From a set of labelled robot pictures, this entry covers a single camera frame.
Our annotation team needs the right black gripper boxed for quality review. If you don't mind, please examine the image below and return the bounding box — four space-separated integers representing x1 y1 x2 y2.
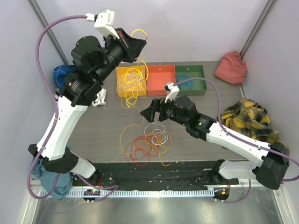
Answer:
141 94 189 127

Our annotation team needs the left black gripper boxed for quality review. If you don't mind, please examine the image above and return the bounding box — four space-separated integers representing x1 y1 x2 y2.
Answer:
94 28 147 83

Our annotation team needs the white cable bundle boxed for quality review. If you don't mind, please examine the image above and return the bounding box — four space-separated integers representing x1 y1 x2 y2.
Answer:
118 69 168 146

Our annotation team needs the yellow cable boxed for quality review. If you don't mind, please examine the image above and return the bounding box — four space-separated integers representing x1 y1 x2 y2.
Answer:
119 29 172 156

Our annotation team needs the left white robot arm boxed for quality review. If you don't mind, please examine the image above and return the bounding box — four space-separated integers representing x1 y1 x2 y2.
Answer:
28 28 147 186

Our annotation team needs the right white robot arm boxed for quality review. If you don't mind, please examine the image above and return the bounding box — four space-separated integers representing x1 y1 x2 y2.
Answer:
140 96 290 190

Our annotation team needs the blue plaid cloth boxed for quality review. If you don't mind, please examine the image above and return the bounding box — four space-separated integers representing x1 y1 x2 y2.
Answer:
53 65 76 88

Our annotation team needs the yellow plastic bin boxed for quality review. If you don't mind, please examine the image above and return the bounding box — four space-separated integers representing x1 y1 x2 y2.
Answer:
116 65 147 98

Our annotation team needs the red plastic bin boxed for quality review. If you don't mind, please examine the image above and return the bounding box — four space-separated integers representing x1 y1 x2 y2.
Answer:
147 64 176 96

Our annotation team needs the black white striped cloth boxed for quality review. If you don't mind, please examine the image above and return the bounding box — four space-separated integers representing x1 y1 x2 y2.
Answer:
55 88 107 107

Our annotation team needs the green plastic bin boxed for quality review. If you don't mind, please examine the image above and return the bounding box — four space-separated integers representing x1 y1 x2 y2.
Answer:
175 65 207 96

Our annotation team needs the pink cloth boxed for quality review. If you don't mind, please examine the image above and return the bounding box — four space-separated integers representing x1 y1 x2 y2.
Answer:
214 51 247 85

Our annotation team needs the yellow plaid shirt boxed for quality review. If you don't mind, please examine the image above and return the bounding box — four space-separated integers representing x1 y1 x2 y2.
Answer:
220 98 281 144

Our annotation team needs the teal cloth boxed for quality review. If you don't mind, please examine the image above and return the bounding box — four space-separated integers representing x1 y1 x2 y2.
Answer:
26 144 73 200

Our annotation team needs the red cable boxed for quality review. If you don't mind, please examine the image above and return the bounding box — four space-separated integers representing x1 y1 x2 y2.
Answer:
124 136 151 167

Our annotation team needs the orange cable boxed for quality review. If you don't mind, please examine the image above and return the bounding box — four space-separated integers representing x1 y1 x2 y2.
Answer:
130 134 172 168

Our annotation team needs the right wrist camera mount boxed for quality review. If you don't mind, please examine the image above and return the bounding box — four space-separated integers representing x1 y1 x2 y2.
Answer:
164 82 179 103

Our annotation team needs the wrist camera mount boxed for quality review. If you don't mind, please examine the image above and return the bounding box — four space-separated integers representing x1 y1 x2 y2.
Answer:
164 82 179 103
85 9 119 39

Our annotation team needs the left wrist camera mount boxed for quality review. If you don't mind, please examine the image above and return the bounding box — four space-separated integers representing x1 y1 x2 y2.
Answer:
85 9 119 39

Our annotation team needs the blue cable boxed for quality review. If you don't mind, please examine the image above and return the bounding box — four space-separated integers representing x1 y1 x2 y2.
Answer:
176 73 194 91

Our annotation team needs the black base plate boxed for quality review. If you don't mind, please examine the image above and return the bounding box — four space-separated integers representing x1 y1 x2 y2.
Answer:
86 161 239 191

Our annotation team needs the left aluminium frame post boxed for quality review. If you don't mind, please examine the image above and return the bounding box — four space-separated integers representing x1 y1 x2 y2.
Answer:
27 0 69 64

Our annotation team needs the aluminium frame post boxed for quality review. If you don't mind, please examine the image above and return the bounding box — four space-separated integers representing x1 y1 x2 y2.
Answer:
27 0 69 64
240 0 277 60

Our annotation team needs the white slotted cable duct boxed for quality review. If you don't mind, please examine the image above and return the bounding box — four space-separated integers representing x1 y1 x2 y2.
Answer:
39 188 215 198

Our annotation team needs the right aluminium frame post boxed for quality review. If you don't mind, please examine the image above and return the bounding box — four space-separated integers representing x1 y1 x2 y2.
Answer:
240 0 277 60

